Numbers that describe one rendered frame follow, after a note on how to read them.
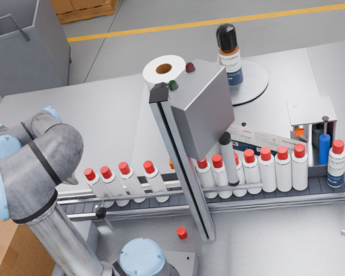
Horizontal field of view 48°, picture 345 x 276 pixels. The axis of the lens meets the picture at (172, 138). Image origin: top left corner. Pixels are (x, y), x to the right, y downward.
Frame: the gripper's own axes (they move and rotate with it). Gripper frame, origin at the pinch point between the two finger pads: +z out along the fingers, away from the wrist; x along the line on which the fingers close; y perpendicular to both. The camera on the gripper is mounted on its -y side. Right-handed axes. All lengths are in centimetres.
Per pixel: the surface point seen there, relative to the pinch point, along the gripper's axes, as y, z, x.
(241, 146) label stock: 15, 36, -50
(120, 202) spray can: -2.7, 16.7, -7.2
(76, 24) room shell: 310, 27, 155
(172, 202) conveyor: -2.7, 28.8, -22.4
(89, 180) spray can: -1.7, 1.2, -8.1
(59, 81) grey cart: 172, 21, 118
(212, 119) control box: -12, -2, -67
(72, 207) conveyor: -0.7, 8.4, 13.0
